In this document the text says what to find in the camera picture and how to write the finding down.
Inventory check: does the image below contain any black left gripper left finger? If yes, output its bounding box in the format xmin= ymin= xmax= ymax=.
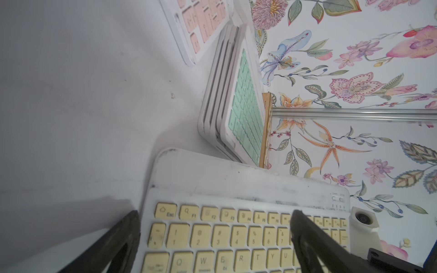
xmin=60 ymin=210 xmax=141 ymax=273

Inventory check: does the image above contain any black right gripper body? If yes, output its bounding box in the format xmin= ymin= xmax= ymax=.
xmin=367 ymin=249 xmax=437 ymax=273

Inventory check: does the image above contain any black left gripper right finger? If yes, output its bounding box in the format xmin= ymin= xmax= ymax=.
xmin=290 ymin=210 xmax=375 ymax=273

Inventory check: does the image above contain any yellow keyboard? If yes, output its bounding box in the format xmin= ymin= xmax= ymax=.
xmin=133 ymin=149 xmax=351 ymax=273
xmin=198 ymin=25 xmax=239 ymax=161

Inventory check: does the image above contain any mint green keyboard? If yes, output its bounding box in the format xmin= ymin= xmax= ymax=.
xmin=220 ymin=24 xmax=265 ymax=167

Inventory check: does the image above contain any white keyboard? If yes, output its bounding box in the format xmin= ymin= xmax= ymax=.
xmin=210 ymin=24 xmax=248 ymax=163

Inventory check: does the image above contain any wooden chessboard box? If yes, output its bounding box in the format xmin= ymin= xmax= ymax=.
xmin=259 ymin=92 xmax=273 ymax=169

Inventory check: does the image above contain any aluminium frame post right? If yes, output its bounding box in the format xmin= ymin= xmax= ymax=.
xmin=273 ymin=108 xmax=437 ymax=122

